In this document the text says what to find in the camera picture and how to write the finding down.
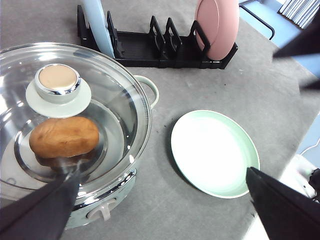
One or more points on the pink plate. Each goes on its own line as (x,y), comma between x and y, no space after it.
(219,20)

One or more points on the brown potato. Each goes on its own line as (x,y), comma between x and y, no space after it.
(64,136)

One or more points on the white cable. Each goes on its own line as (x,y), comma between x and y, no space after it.
(310,147)

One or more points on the green electric steamer pot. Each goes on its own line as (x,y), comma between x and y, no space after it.
(68,110)

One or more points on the black metal chair frame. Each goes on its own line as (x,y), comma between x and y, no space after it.
(259,19)

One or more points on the black dish rack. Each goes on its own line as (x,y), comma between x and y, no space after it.
(154,49)

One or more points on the blue plate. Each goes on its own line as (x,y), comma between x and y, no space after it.
(97,22)

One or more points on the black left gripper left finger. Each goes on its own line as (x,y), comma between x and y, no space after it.
(40,214)

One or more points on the glass lid with green knob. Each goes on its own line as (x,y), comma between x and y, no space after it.
(64,106)

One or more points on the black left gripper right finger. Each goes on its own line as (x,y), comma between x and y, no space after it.
(285,211)

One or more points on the black device at table edge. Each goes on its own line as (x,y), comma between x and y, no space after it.
(314,181)

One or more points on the white window blinds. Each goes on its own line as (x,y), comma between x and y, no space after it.
(301,12)

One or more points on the green plate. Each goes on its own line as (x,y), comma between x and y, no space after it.
(213,152)

